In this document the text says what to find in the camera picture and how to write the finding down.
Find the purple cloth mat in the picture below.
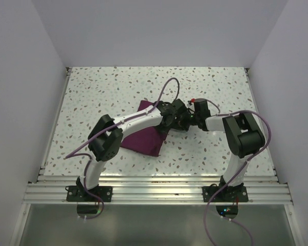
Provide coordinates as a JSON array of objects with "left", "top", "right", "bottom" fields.
[{"left": 119, "top": 100, "right": 167, "bottom": 157}]

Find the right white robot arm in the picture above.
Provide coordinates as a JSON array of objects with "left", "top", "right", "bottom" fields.
[{"left": 188, "top": 98, "right": 268, "bottom": 201}]

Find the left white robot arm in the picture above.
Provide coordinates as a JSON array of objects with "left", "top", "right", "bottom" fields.
[{"left": 76, "top": 99, "right": 191, "bottom": 201}]

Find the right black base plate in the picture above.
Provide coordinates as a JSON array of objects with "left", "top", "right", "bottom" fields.
[{"left": 202, "top": 183, "right": 249, "bottom": 202}]

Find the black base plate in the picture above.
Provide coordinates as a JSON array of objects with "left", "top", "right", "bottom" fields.
[
  {"left": 202, "top": 183, "right": 249, "bottom": 202},
  {"left": 65, "top": 186, "right": 113, "bottom": 202}
]

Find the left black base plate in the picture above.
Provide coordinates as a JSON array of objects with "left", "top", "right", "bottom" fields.
[{"left": 65, "top": 186, "right": 113, "bottom": 202}]

